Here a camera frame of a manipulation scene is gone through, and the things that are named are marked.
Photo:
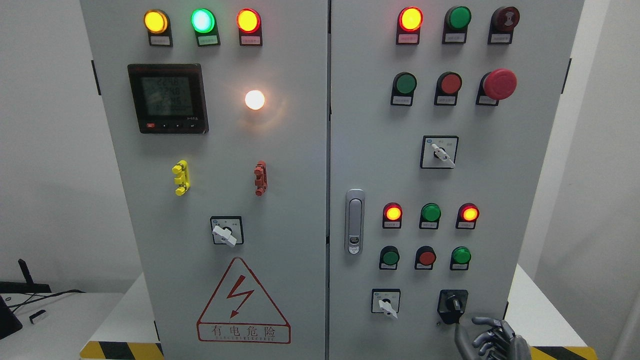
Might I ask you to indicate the white selector switch left door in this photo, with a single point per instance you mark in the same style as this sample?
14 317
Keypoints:
227 230

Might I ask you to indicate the red push button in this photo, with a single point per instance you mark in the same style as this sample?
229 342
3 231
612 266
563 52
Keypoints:
447 87
424 258

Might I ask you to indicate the white selector switch lower right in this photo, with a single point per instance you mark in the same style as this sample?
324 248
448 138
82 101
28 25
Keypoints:
386 301

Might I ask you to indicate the green push button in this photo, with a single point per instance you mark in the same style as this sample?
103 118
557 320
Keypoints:
460 259
388 258
403 89

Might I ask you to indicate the green push button upper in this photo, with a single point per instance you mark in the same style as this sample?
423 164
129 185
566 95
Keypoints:
403 89

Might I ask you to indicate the white selector switch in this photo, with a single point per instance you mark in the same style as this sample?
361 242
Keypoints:
386 301
439 152

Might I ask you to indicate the black digital power meter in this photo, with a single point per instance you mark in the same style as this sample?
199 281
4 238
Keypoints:
169 98

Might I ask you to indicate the black rotary knob switch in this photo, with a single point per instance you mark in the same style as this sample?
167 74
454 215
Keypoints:
452 305

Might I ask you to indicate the grey electrical control cabinet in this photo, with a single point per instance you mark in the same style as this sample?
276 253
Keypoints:
326 68

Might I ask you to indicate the green indicator lamp middle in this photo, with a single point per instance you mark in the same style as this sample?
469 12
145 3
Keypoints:
430 216

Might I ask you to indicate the green lit indicator lamp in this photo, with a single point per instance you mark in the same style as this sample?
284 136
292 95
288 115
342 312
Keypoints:
205 27

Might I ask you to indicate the red terminal connector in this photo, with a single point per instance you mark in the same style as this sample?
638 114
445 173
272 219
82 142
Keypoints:
260 180

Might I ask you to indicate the red indicator lamp middle right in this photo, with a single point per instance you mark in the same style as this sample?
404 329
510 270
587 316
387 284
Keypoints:
467 216

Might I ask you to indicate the black device with antenna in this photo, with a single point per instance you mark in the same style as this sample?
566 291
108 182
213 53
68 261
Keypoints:
27 286

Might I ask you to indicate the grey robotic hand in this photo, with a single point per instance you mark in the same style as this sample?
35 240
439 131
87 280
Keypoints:
500 342

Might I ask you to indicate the red indicator lamp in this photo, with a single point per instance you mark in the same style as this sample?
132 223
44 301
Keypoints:
467 216
392 215

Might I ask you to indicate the white selector switch upper right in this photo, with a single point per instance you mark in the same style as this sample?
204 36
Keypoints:
439 152

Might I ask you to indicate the white glowing indicator lamp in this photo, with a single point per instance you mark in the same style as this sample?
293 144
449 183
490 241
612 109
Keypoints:
255 99

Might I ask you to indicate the red indicator lamp right door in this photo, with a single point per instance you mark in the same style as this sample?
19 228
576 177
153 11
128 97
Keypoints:
409 23

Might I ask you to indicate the yellow indicator lamp top left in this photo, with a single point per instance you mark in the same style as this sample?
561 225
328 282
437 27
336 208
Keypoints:
158 28

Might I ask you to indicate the red indicator lamp middle left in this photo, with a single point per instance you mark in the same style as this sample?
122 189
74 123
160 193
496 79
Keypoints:
392 215

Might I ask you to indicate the red push button lower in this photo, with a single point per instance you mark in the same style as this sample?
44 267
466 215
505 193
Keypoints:
424 258

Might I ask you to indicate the dark red buzzer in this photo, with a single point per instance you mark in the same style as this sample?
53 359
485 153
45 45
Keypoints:
502 25

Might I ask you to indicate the red emergency stop mushroom button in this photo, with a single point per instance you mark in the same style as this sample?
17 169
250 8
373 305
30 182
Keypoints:
496 85

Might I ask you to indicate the small black white adapter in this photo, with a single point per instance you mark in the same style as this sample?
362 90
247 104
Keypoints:
37 316

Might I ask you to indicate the yellow terminal connector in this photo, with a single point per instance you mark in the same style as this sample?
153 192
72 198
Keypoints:
181 177

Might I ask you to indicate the red indicator lamp door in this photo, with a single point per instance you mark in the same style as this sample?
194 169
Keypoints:
249 25
409 23

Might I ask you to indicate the red indicator lamp left door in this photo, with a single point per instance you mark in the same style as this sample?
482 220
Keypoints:
249 25

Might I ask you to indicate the silver door latch handle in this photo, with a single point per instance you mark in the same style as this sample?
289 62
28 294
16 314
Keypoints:
354 220

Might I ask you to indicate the green push button lower right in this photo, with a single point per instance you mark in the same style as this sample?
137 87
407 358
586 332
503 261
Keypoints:
460 259

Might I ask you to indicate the red electric hazard warning sticker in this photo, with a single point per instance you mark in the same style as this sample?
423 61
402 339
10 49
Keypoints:
240 310

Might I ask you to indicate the green push button lower left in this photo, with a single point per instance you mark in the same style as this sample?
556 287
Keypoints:
388 258

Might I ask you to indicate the red push button upper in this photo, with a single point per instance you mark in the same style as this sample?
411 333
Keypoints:
447 87

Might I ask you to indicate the green indicator lamp top right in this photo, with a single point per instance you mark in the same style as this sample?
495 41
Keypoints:
455 26

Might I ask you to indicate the white stand with hazard stripes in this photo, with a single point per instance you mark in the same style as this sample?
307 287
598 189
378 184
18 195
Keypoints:
129 332

